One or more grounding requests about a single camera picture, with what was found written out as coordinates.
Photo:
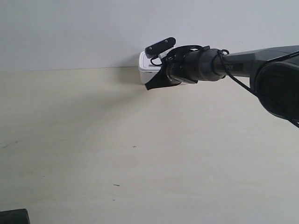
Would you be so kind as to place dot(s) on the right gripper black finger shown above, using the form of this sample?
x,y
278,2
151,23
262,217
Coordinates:
x,y
161,80

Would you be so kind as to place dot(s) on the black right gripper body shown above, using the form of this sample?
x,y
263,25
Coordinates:
x,y
192,63

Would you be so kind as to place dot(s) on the white lidded plastic container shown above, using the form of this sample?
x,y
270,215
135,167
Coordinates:
x,y
148,68

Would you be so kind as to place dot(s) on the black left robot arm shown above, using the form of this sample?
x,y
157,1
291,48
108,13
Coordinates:
x,y
18,216

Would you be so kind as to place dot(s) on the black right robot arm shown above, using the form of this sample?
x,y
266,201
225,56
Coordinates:
x,y
271,75

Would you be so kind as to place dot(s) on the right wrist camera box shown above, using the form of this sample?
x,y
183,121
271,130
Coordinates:
x,y
159,47

